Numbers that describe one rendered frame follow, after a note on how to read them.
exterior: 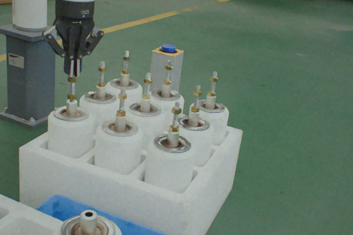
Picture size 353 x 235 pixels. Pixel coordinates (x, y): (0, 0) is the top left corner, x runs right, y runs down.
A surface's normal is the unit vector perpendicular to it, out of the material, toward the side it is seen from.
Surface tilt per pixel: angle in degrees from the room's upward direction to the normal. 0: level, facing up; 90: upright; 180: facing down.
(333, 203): 0
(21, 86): 90
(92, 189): 90
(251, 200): 0
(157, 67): 90
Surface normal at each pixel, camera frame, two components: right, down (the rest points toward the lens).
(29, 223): -0.43, 0.29
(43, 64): 0.89, 0.26
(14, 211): 0.11, -0.92
